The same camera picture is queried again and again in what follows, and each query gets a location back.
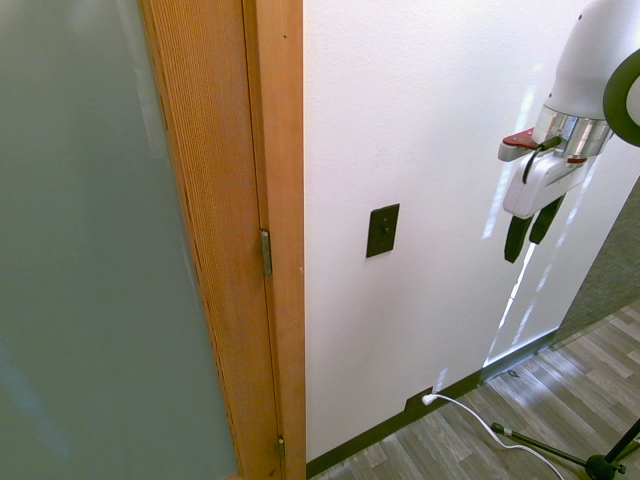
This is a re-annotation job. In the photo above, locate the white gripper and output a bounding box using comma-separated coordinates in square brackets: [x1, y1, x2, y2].
[502, 147, 592, 264]

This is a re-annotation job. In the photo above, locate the black tripod stand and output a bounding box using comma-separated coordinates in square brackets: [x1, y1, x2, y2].
[490, 412, 640, 480]

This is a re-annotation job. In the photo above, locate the wooden door with frosted glass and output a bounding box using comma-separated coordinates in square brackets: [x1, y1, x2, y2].
[0, 0, 282, 480]

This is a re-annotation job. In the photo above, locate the black camera cable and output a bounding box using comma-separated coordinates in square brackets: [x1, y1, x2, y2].
[521, 135, 560, 184]

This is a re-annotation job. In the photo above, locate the red grey wrist camera mount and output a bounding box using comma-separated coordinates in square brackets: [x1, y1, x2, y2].
[496, 127, 539, 162]

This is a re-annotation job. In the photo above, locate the dark light switch plate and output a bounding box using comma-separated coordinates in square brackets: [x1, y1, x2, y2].
[365, 203, 401, 259]

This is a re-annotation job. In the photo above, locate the white power plug and cable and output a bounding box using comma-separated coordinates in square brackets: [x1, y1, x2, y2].
[421, 393, 567, 480]

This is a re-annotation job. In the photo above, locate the dark wall outlet plate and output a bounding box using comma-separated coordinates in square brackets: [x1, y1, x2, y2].
[405, 387, 435, 414]

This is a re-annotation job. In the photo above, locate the dark wall baseboard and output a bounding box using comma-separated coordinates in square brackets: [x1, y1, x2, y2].
[305, 344, 544, 479]

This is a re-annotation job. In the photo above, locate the wooden door frame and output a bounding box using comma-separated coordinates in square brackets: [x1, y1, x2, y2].
[241, 0, 307, 480]

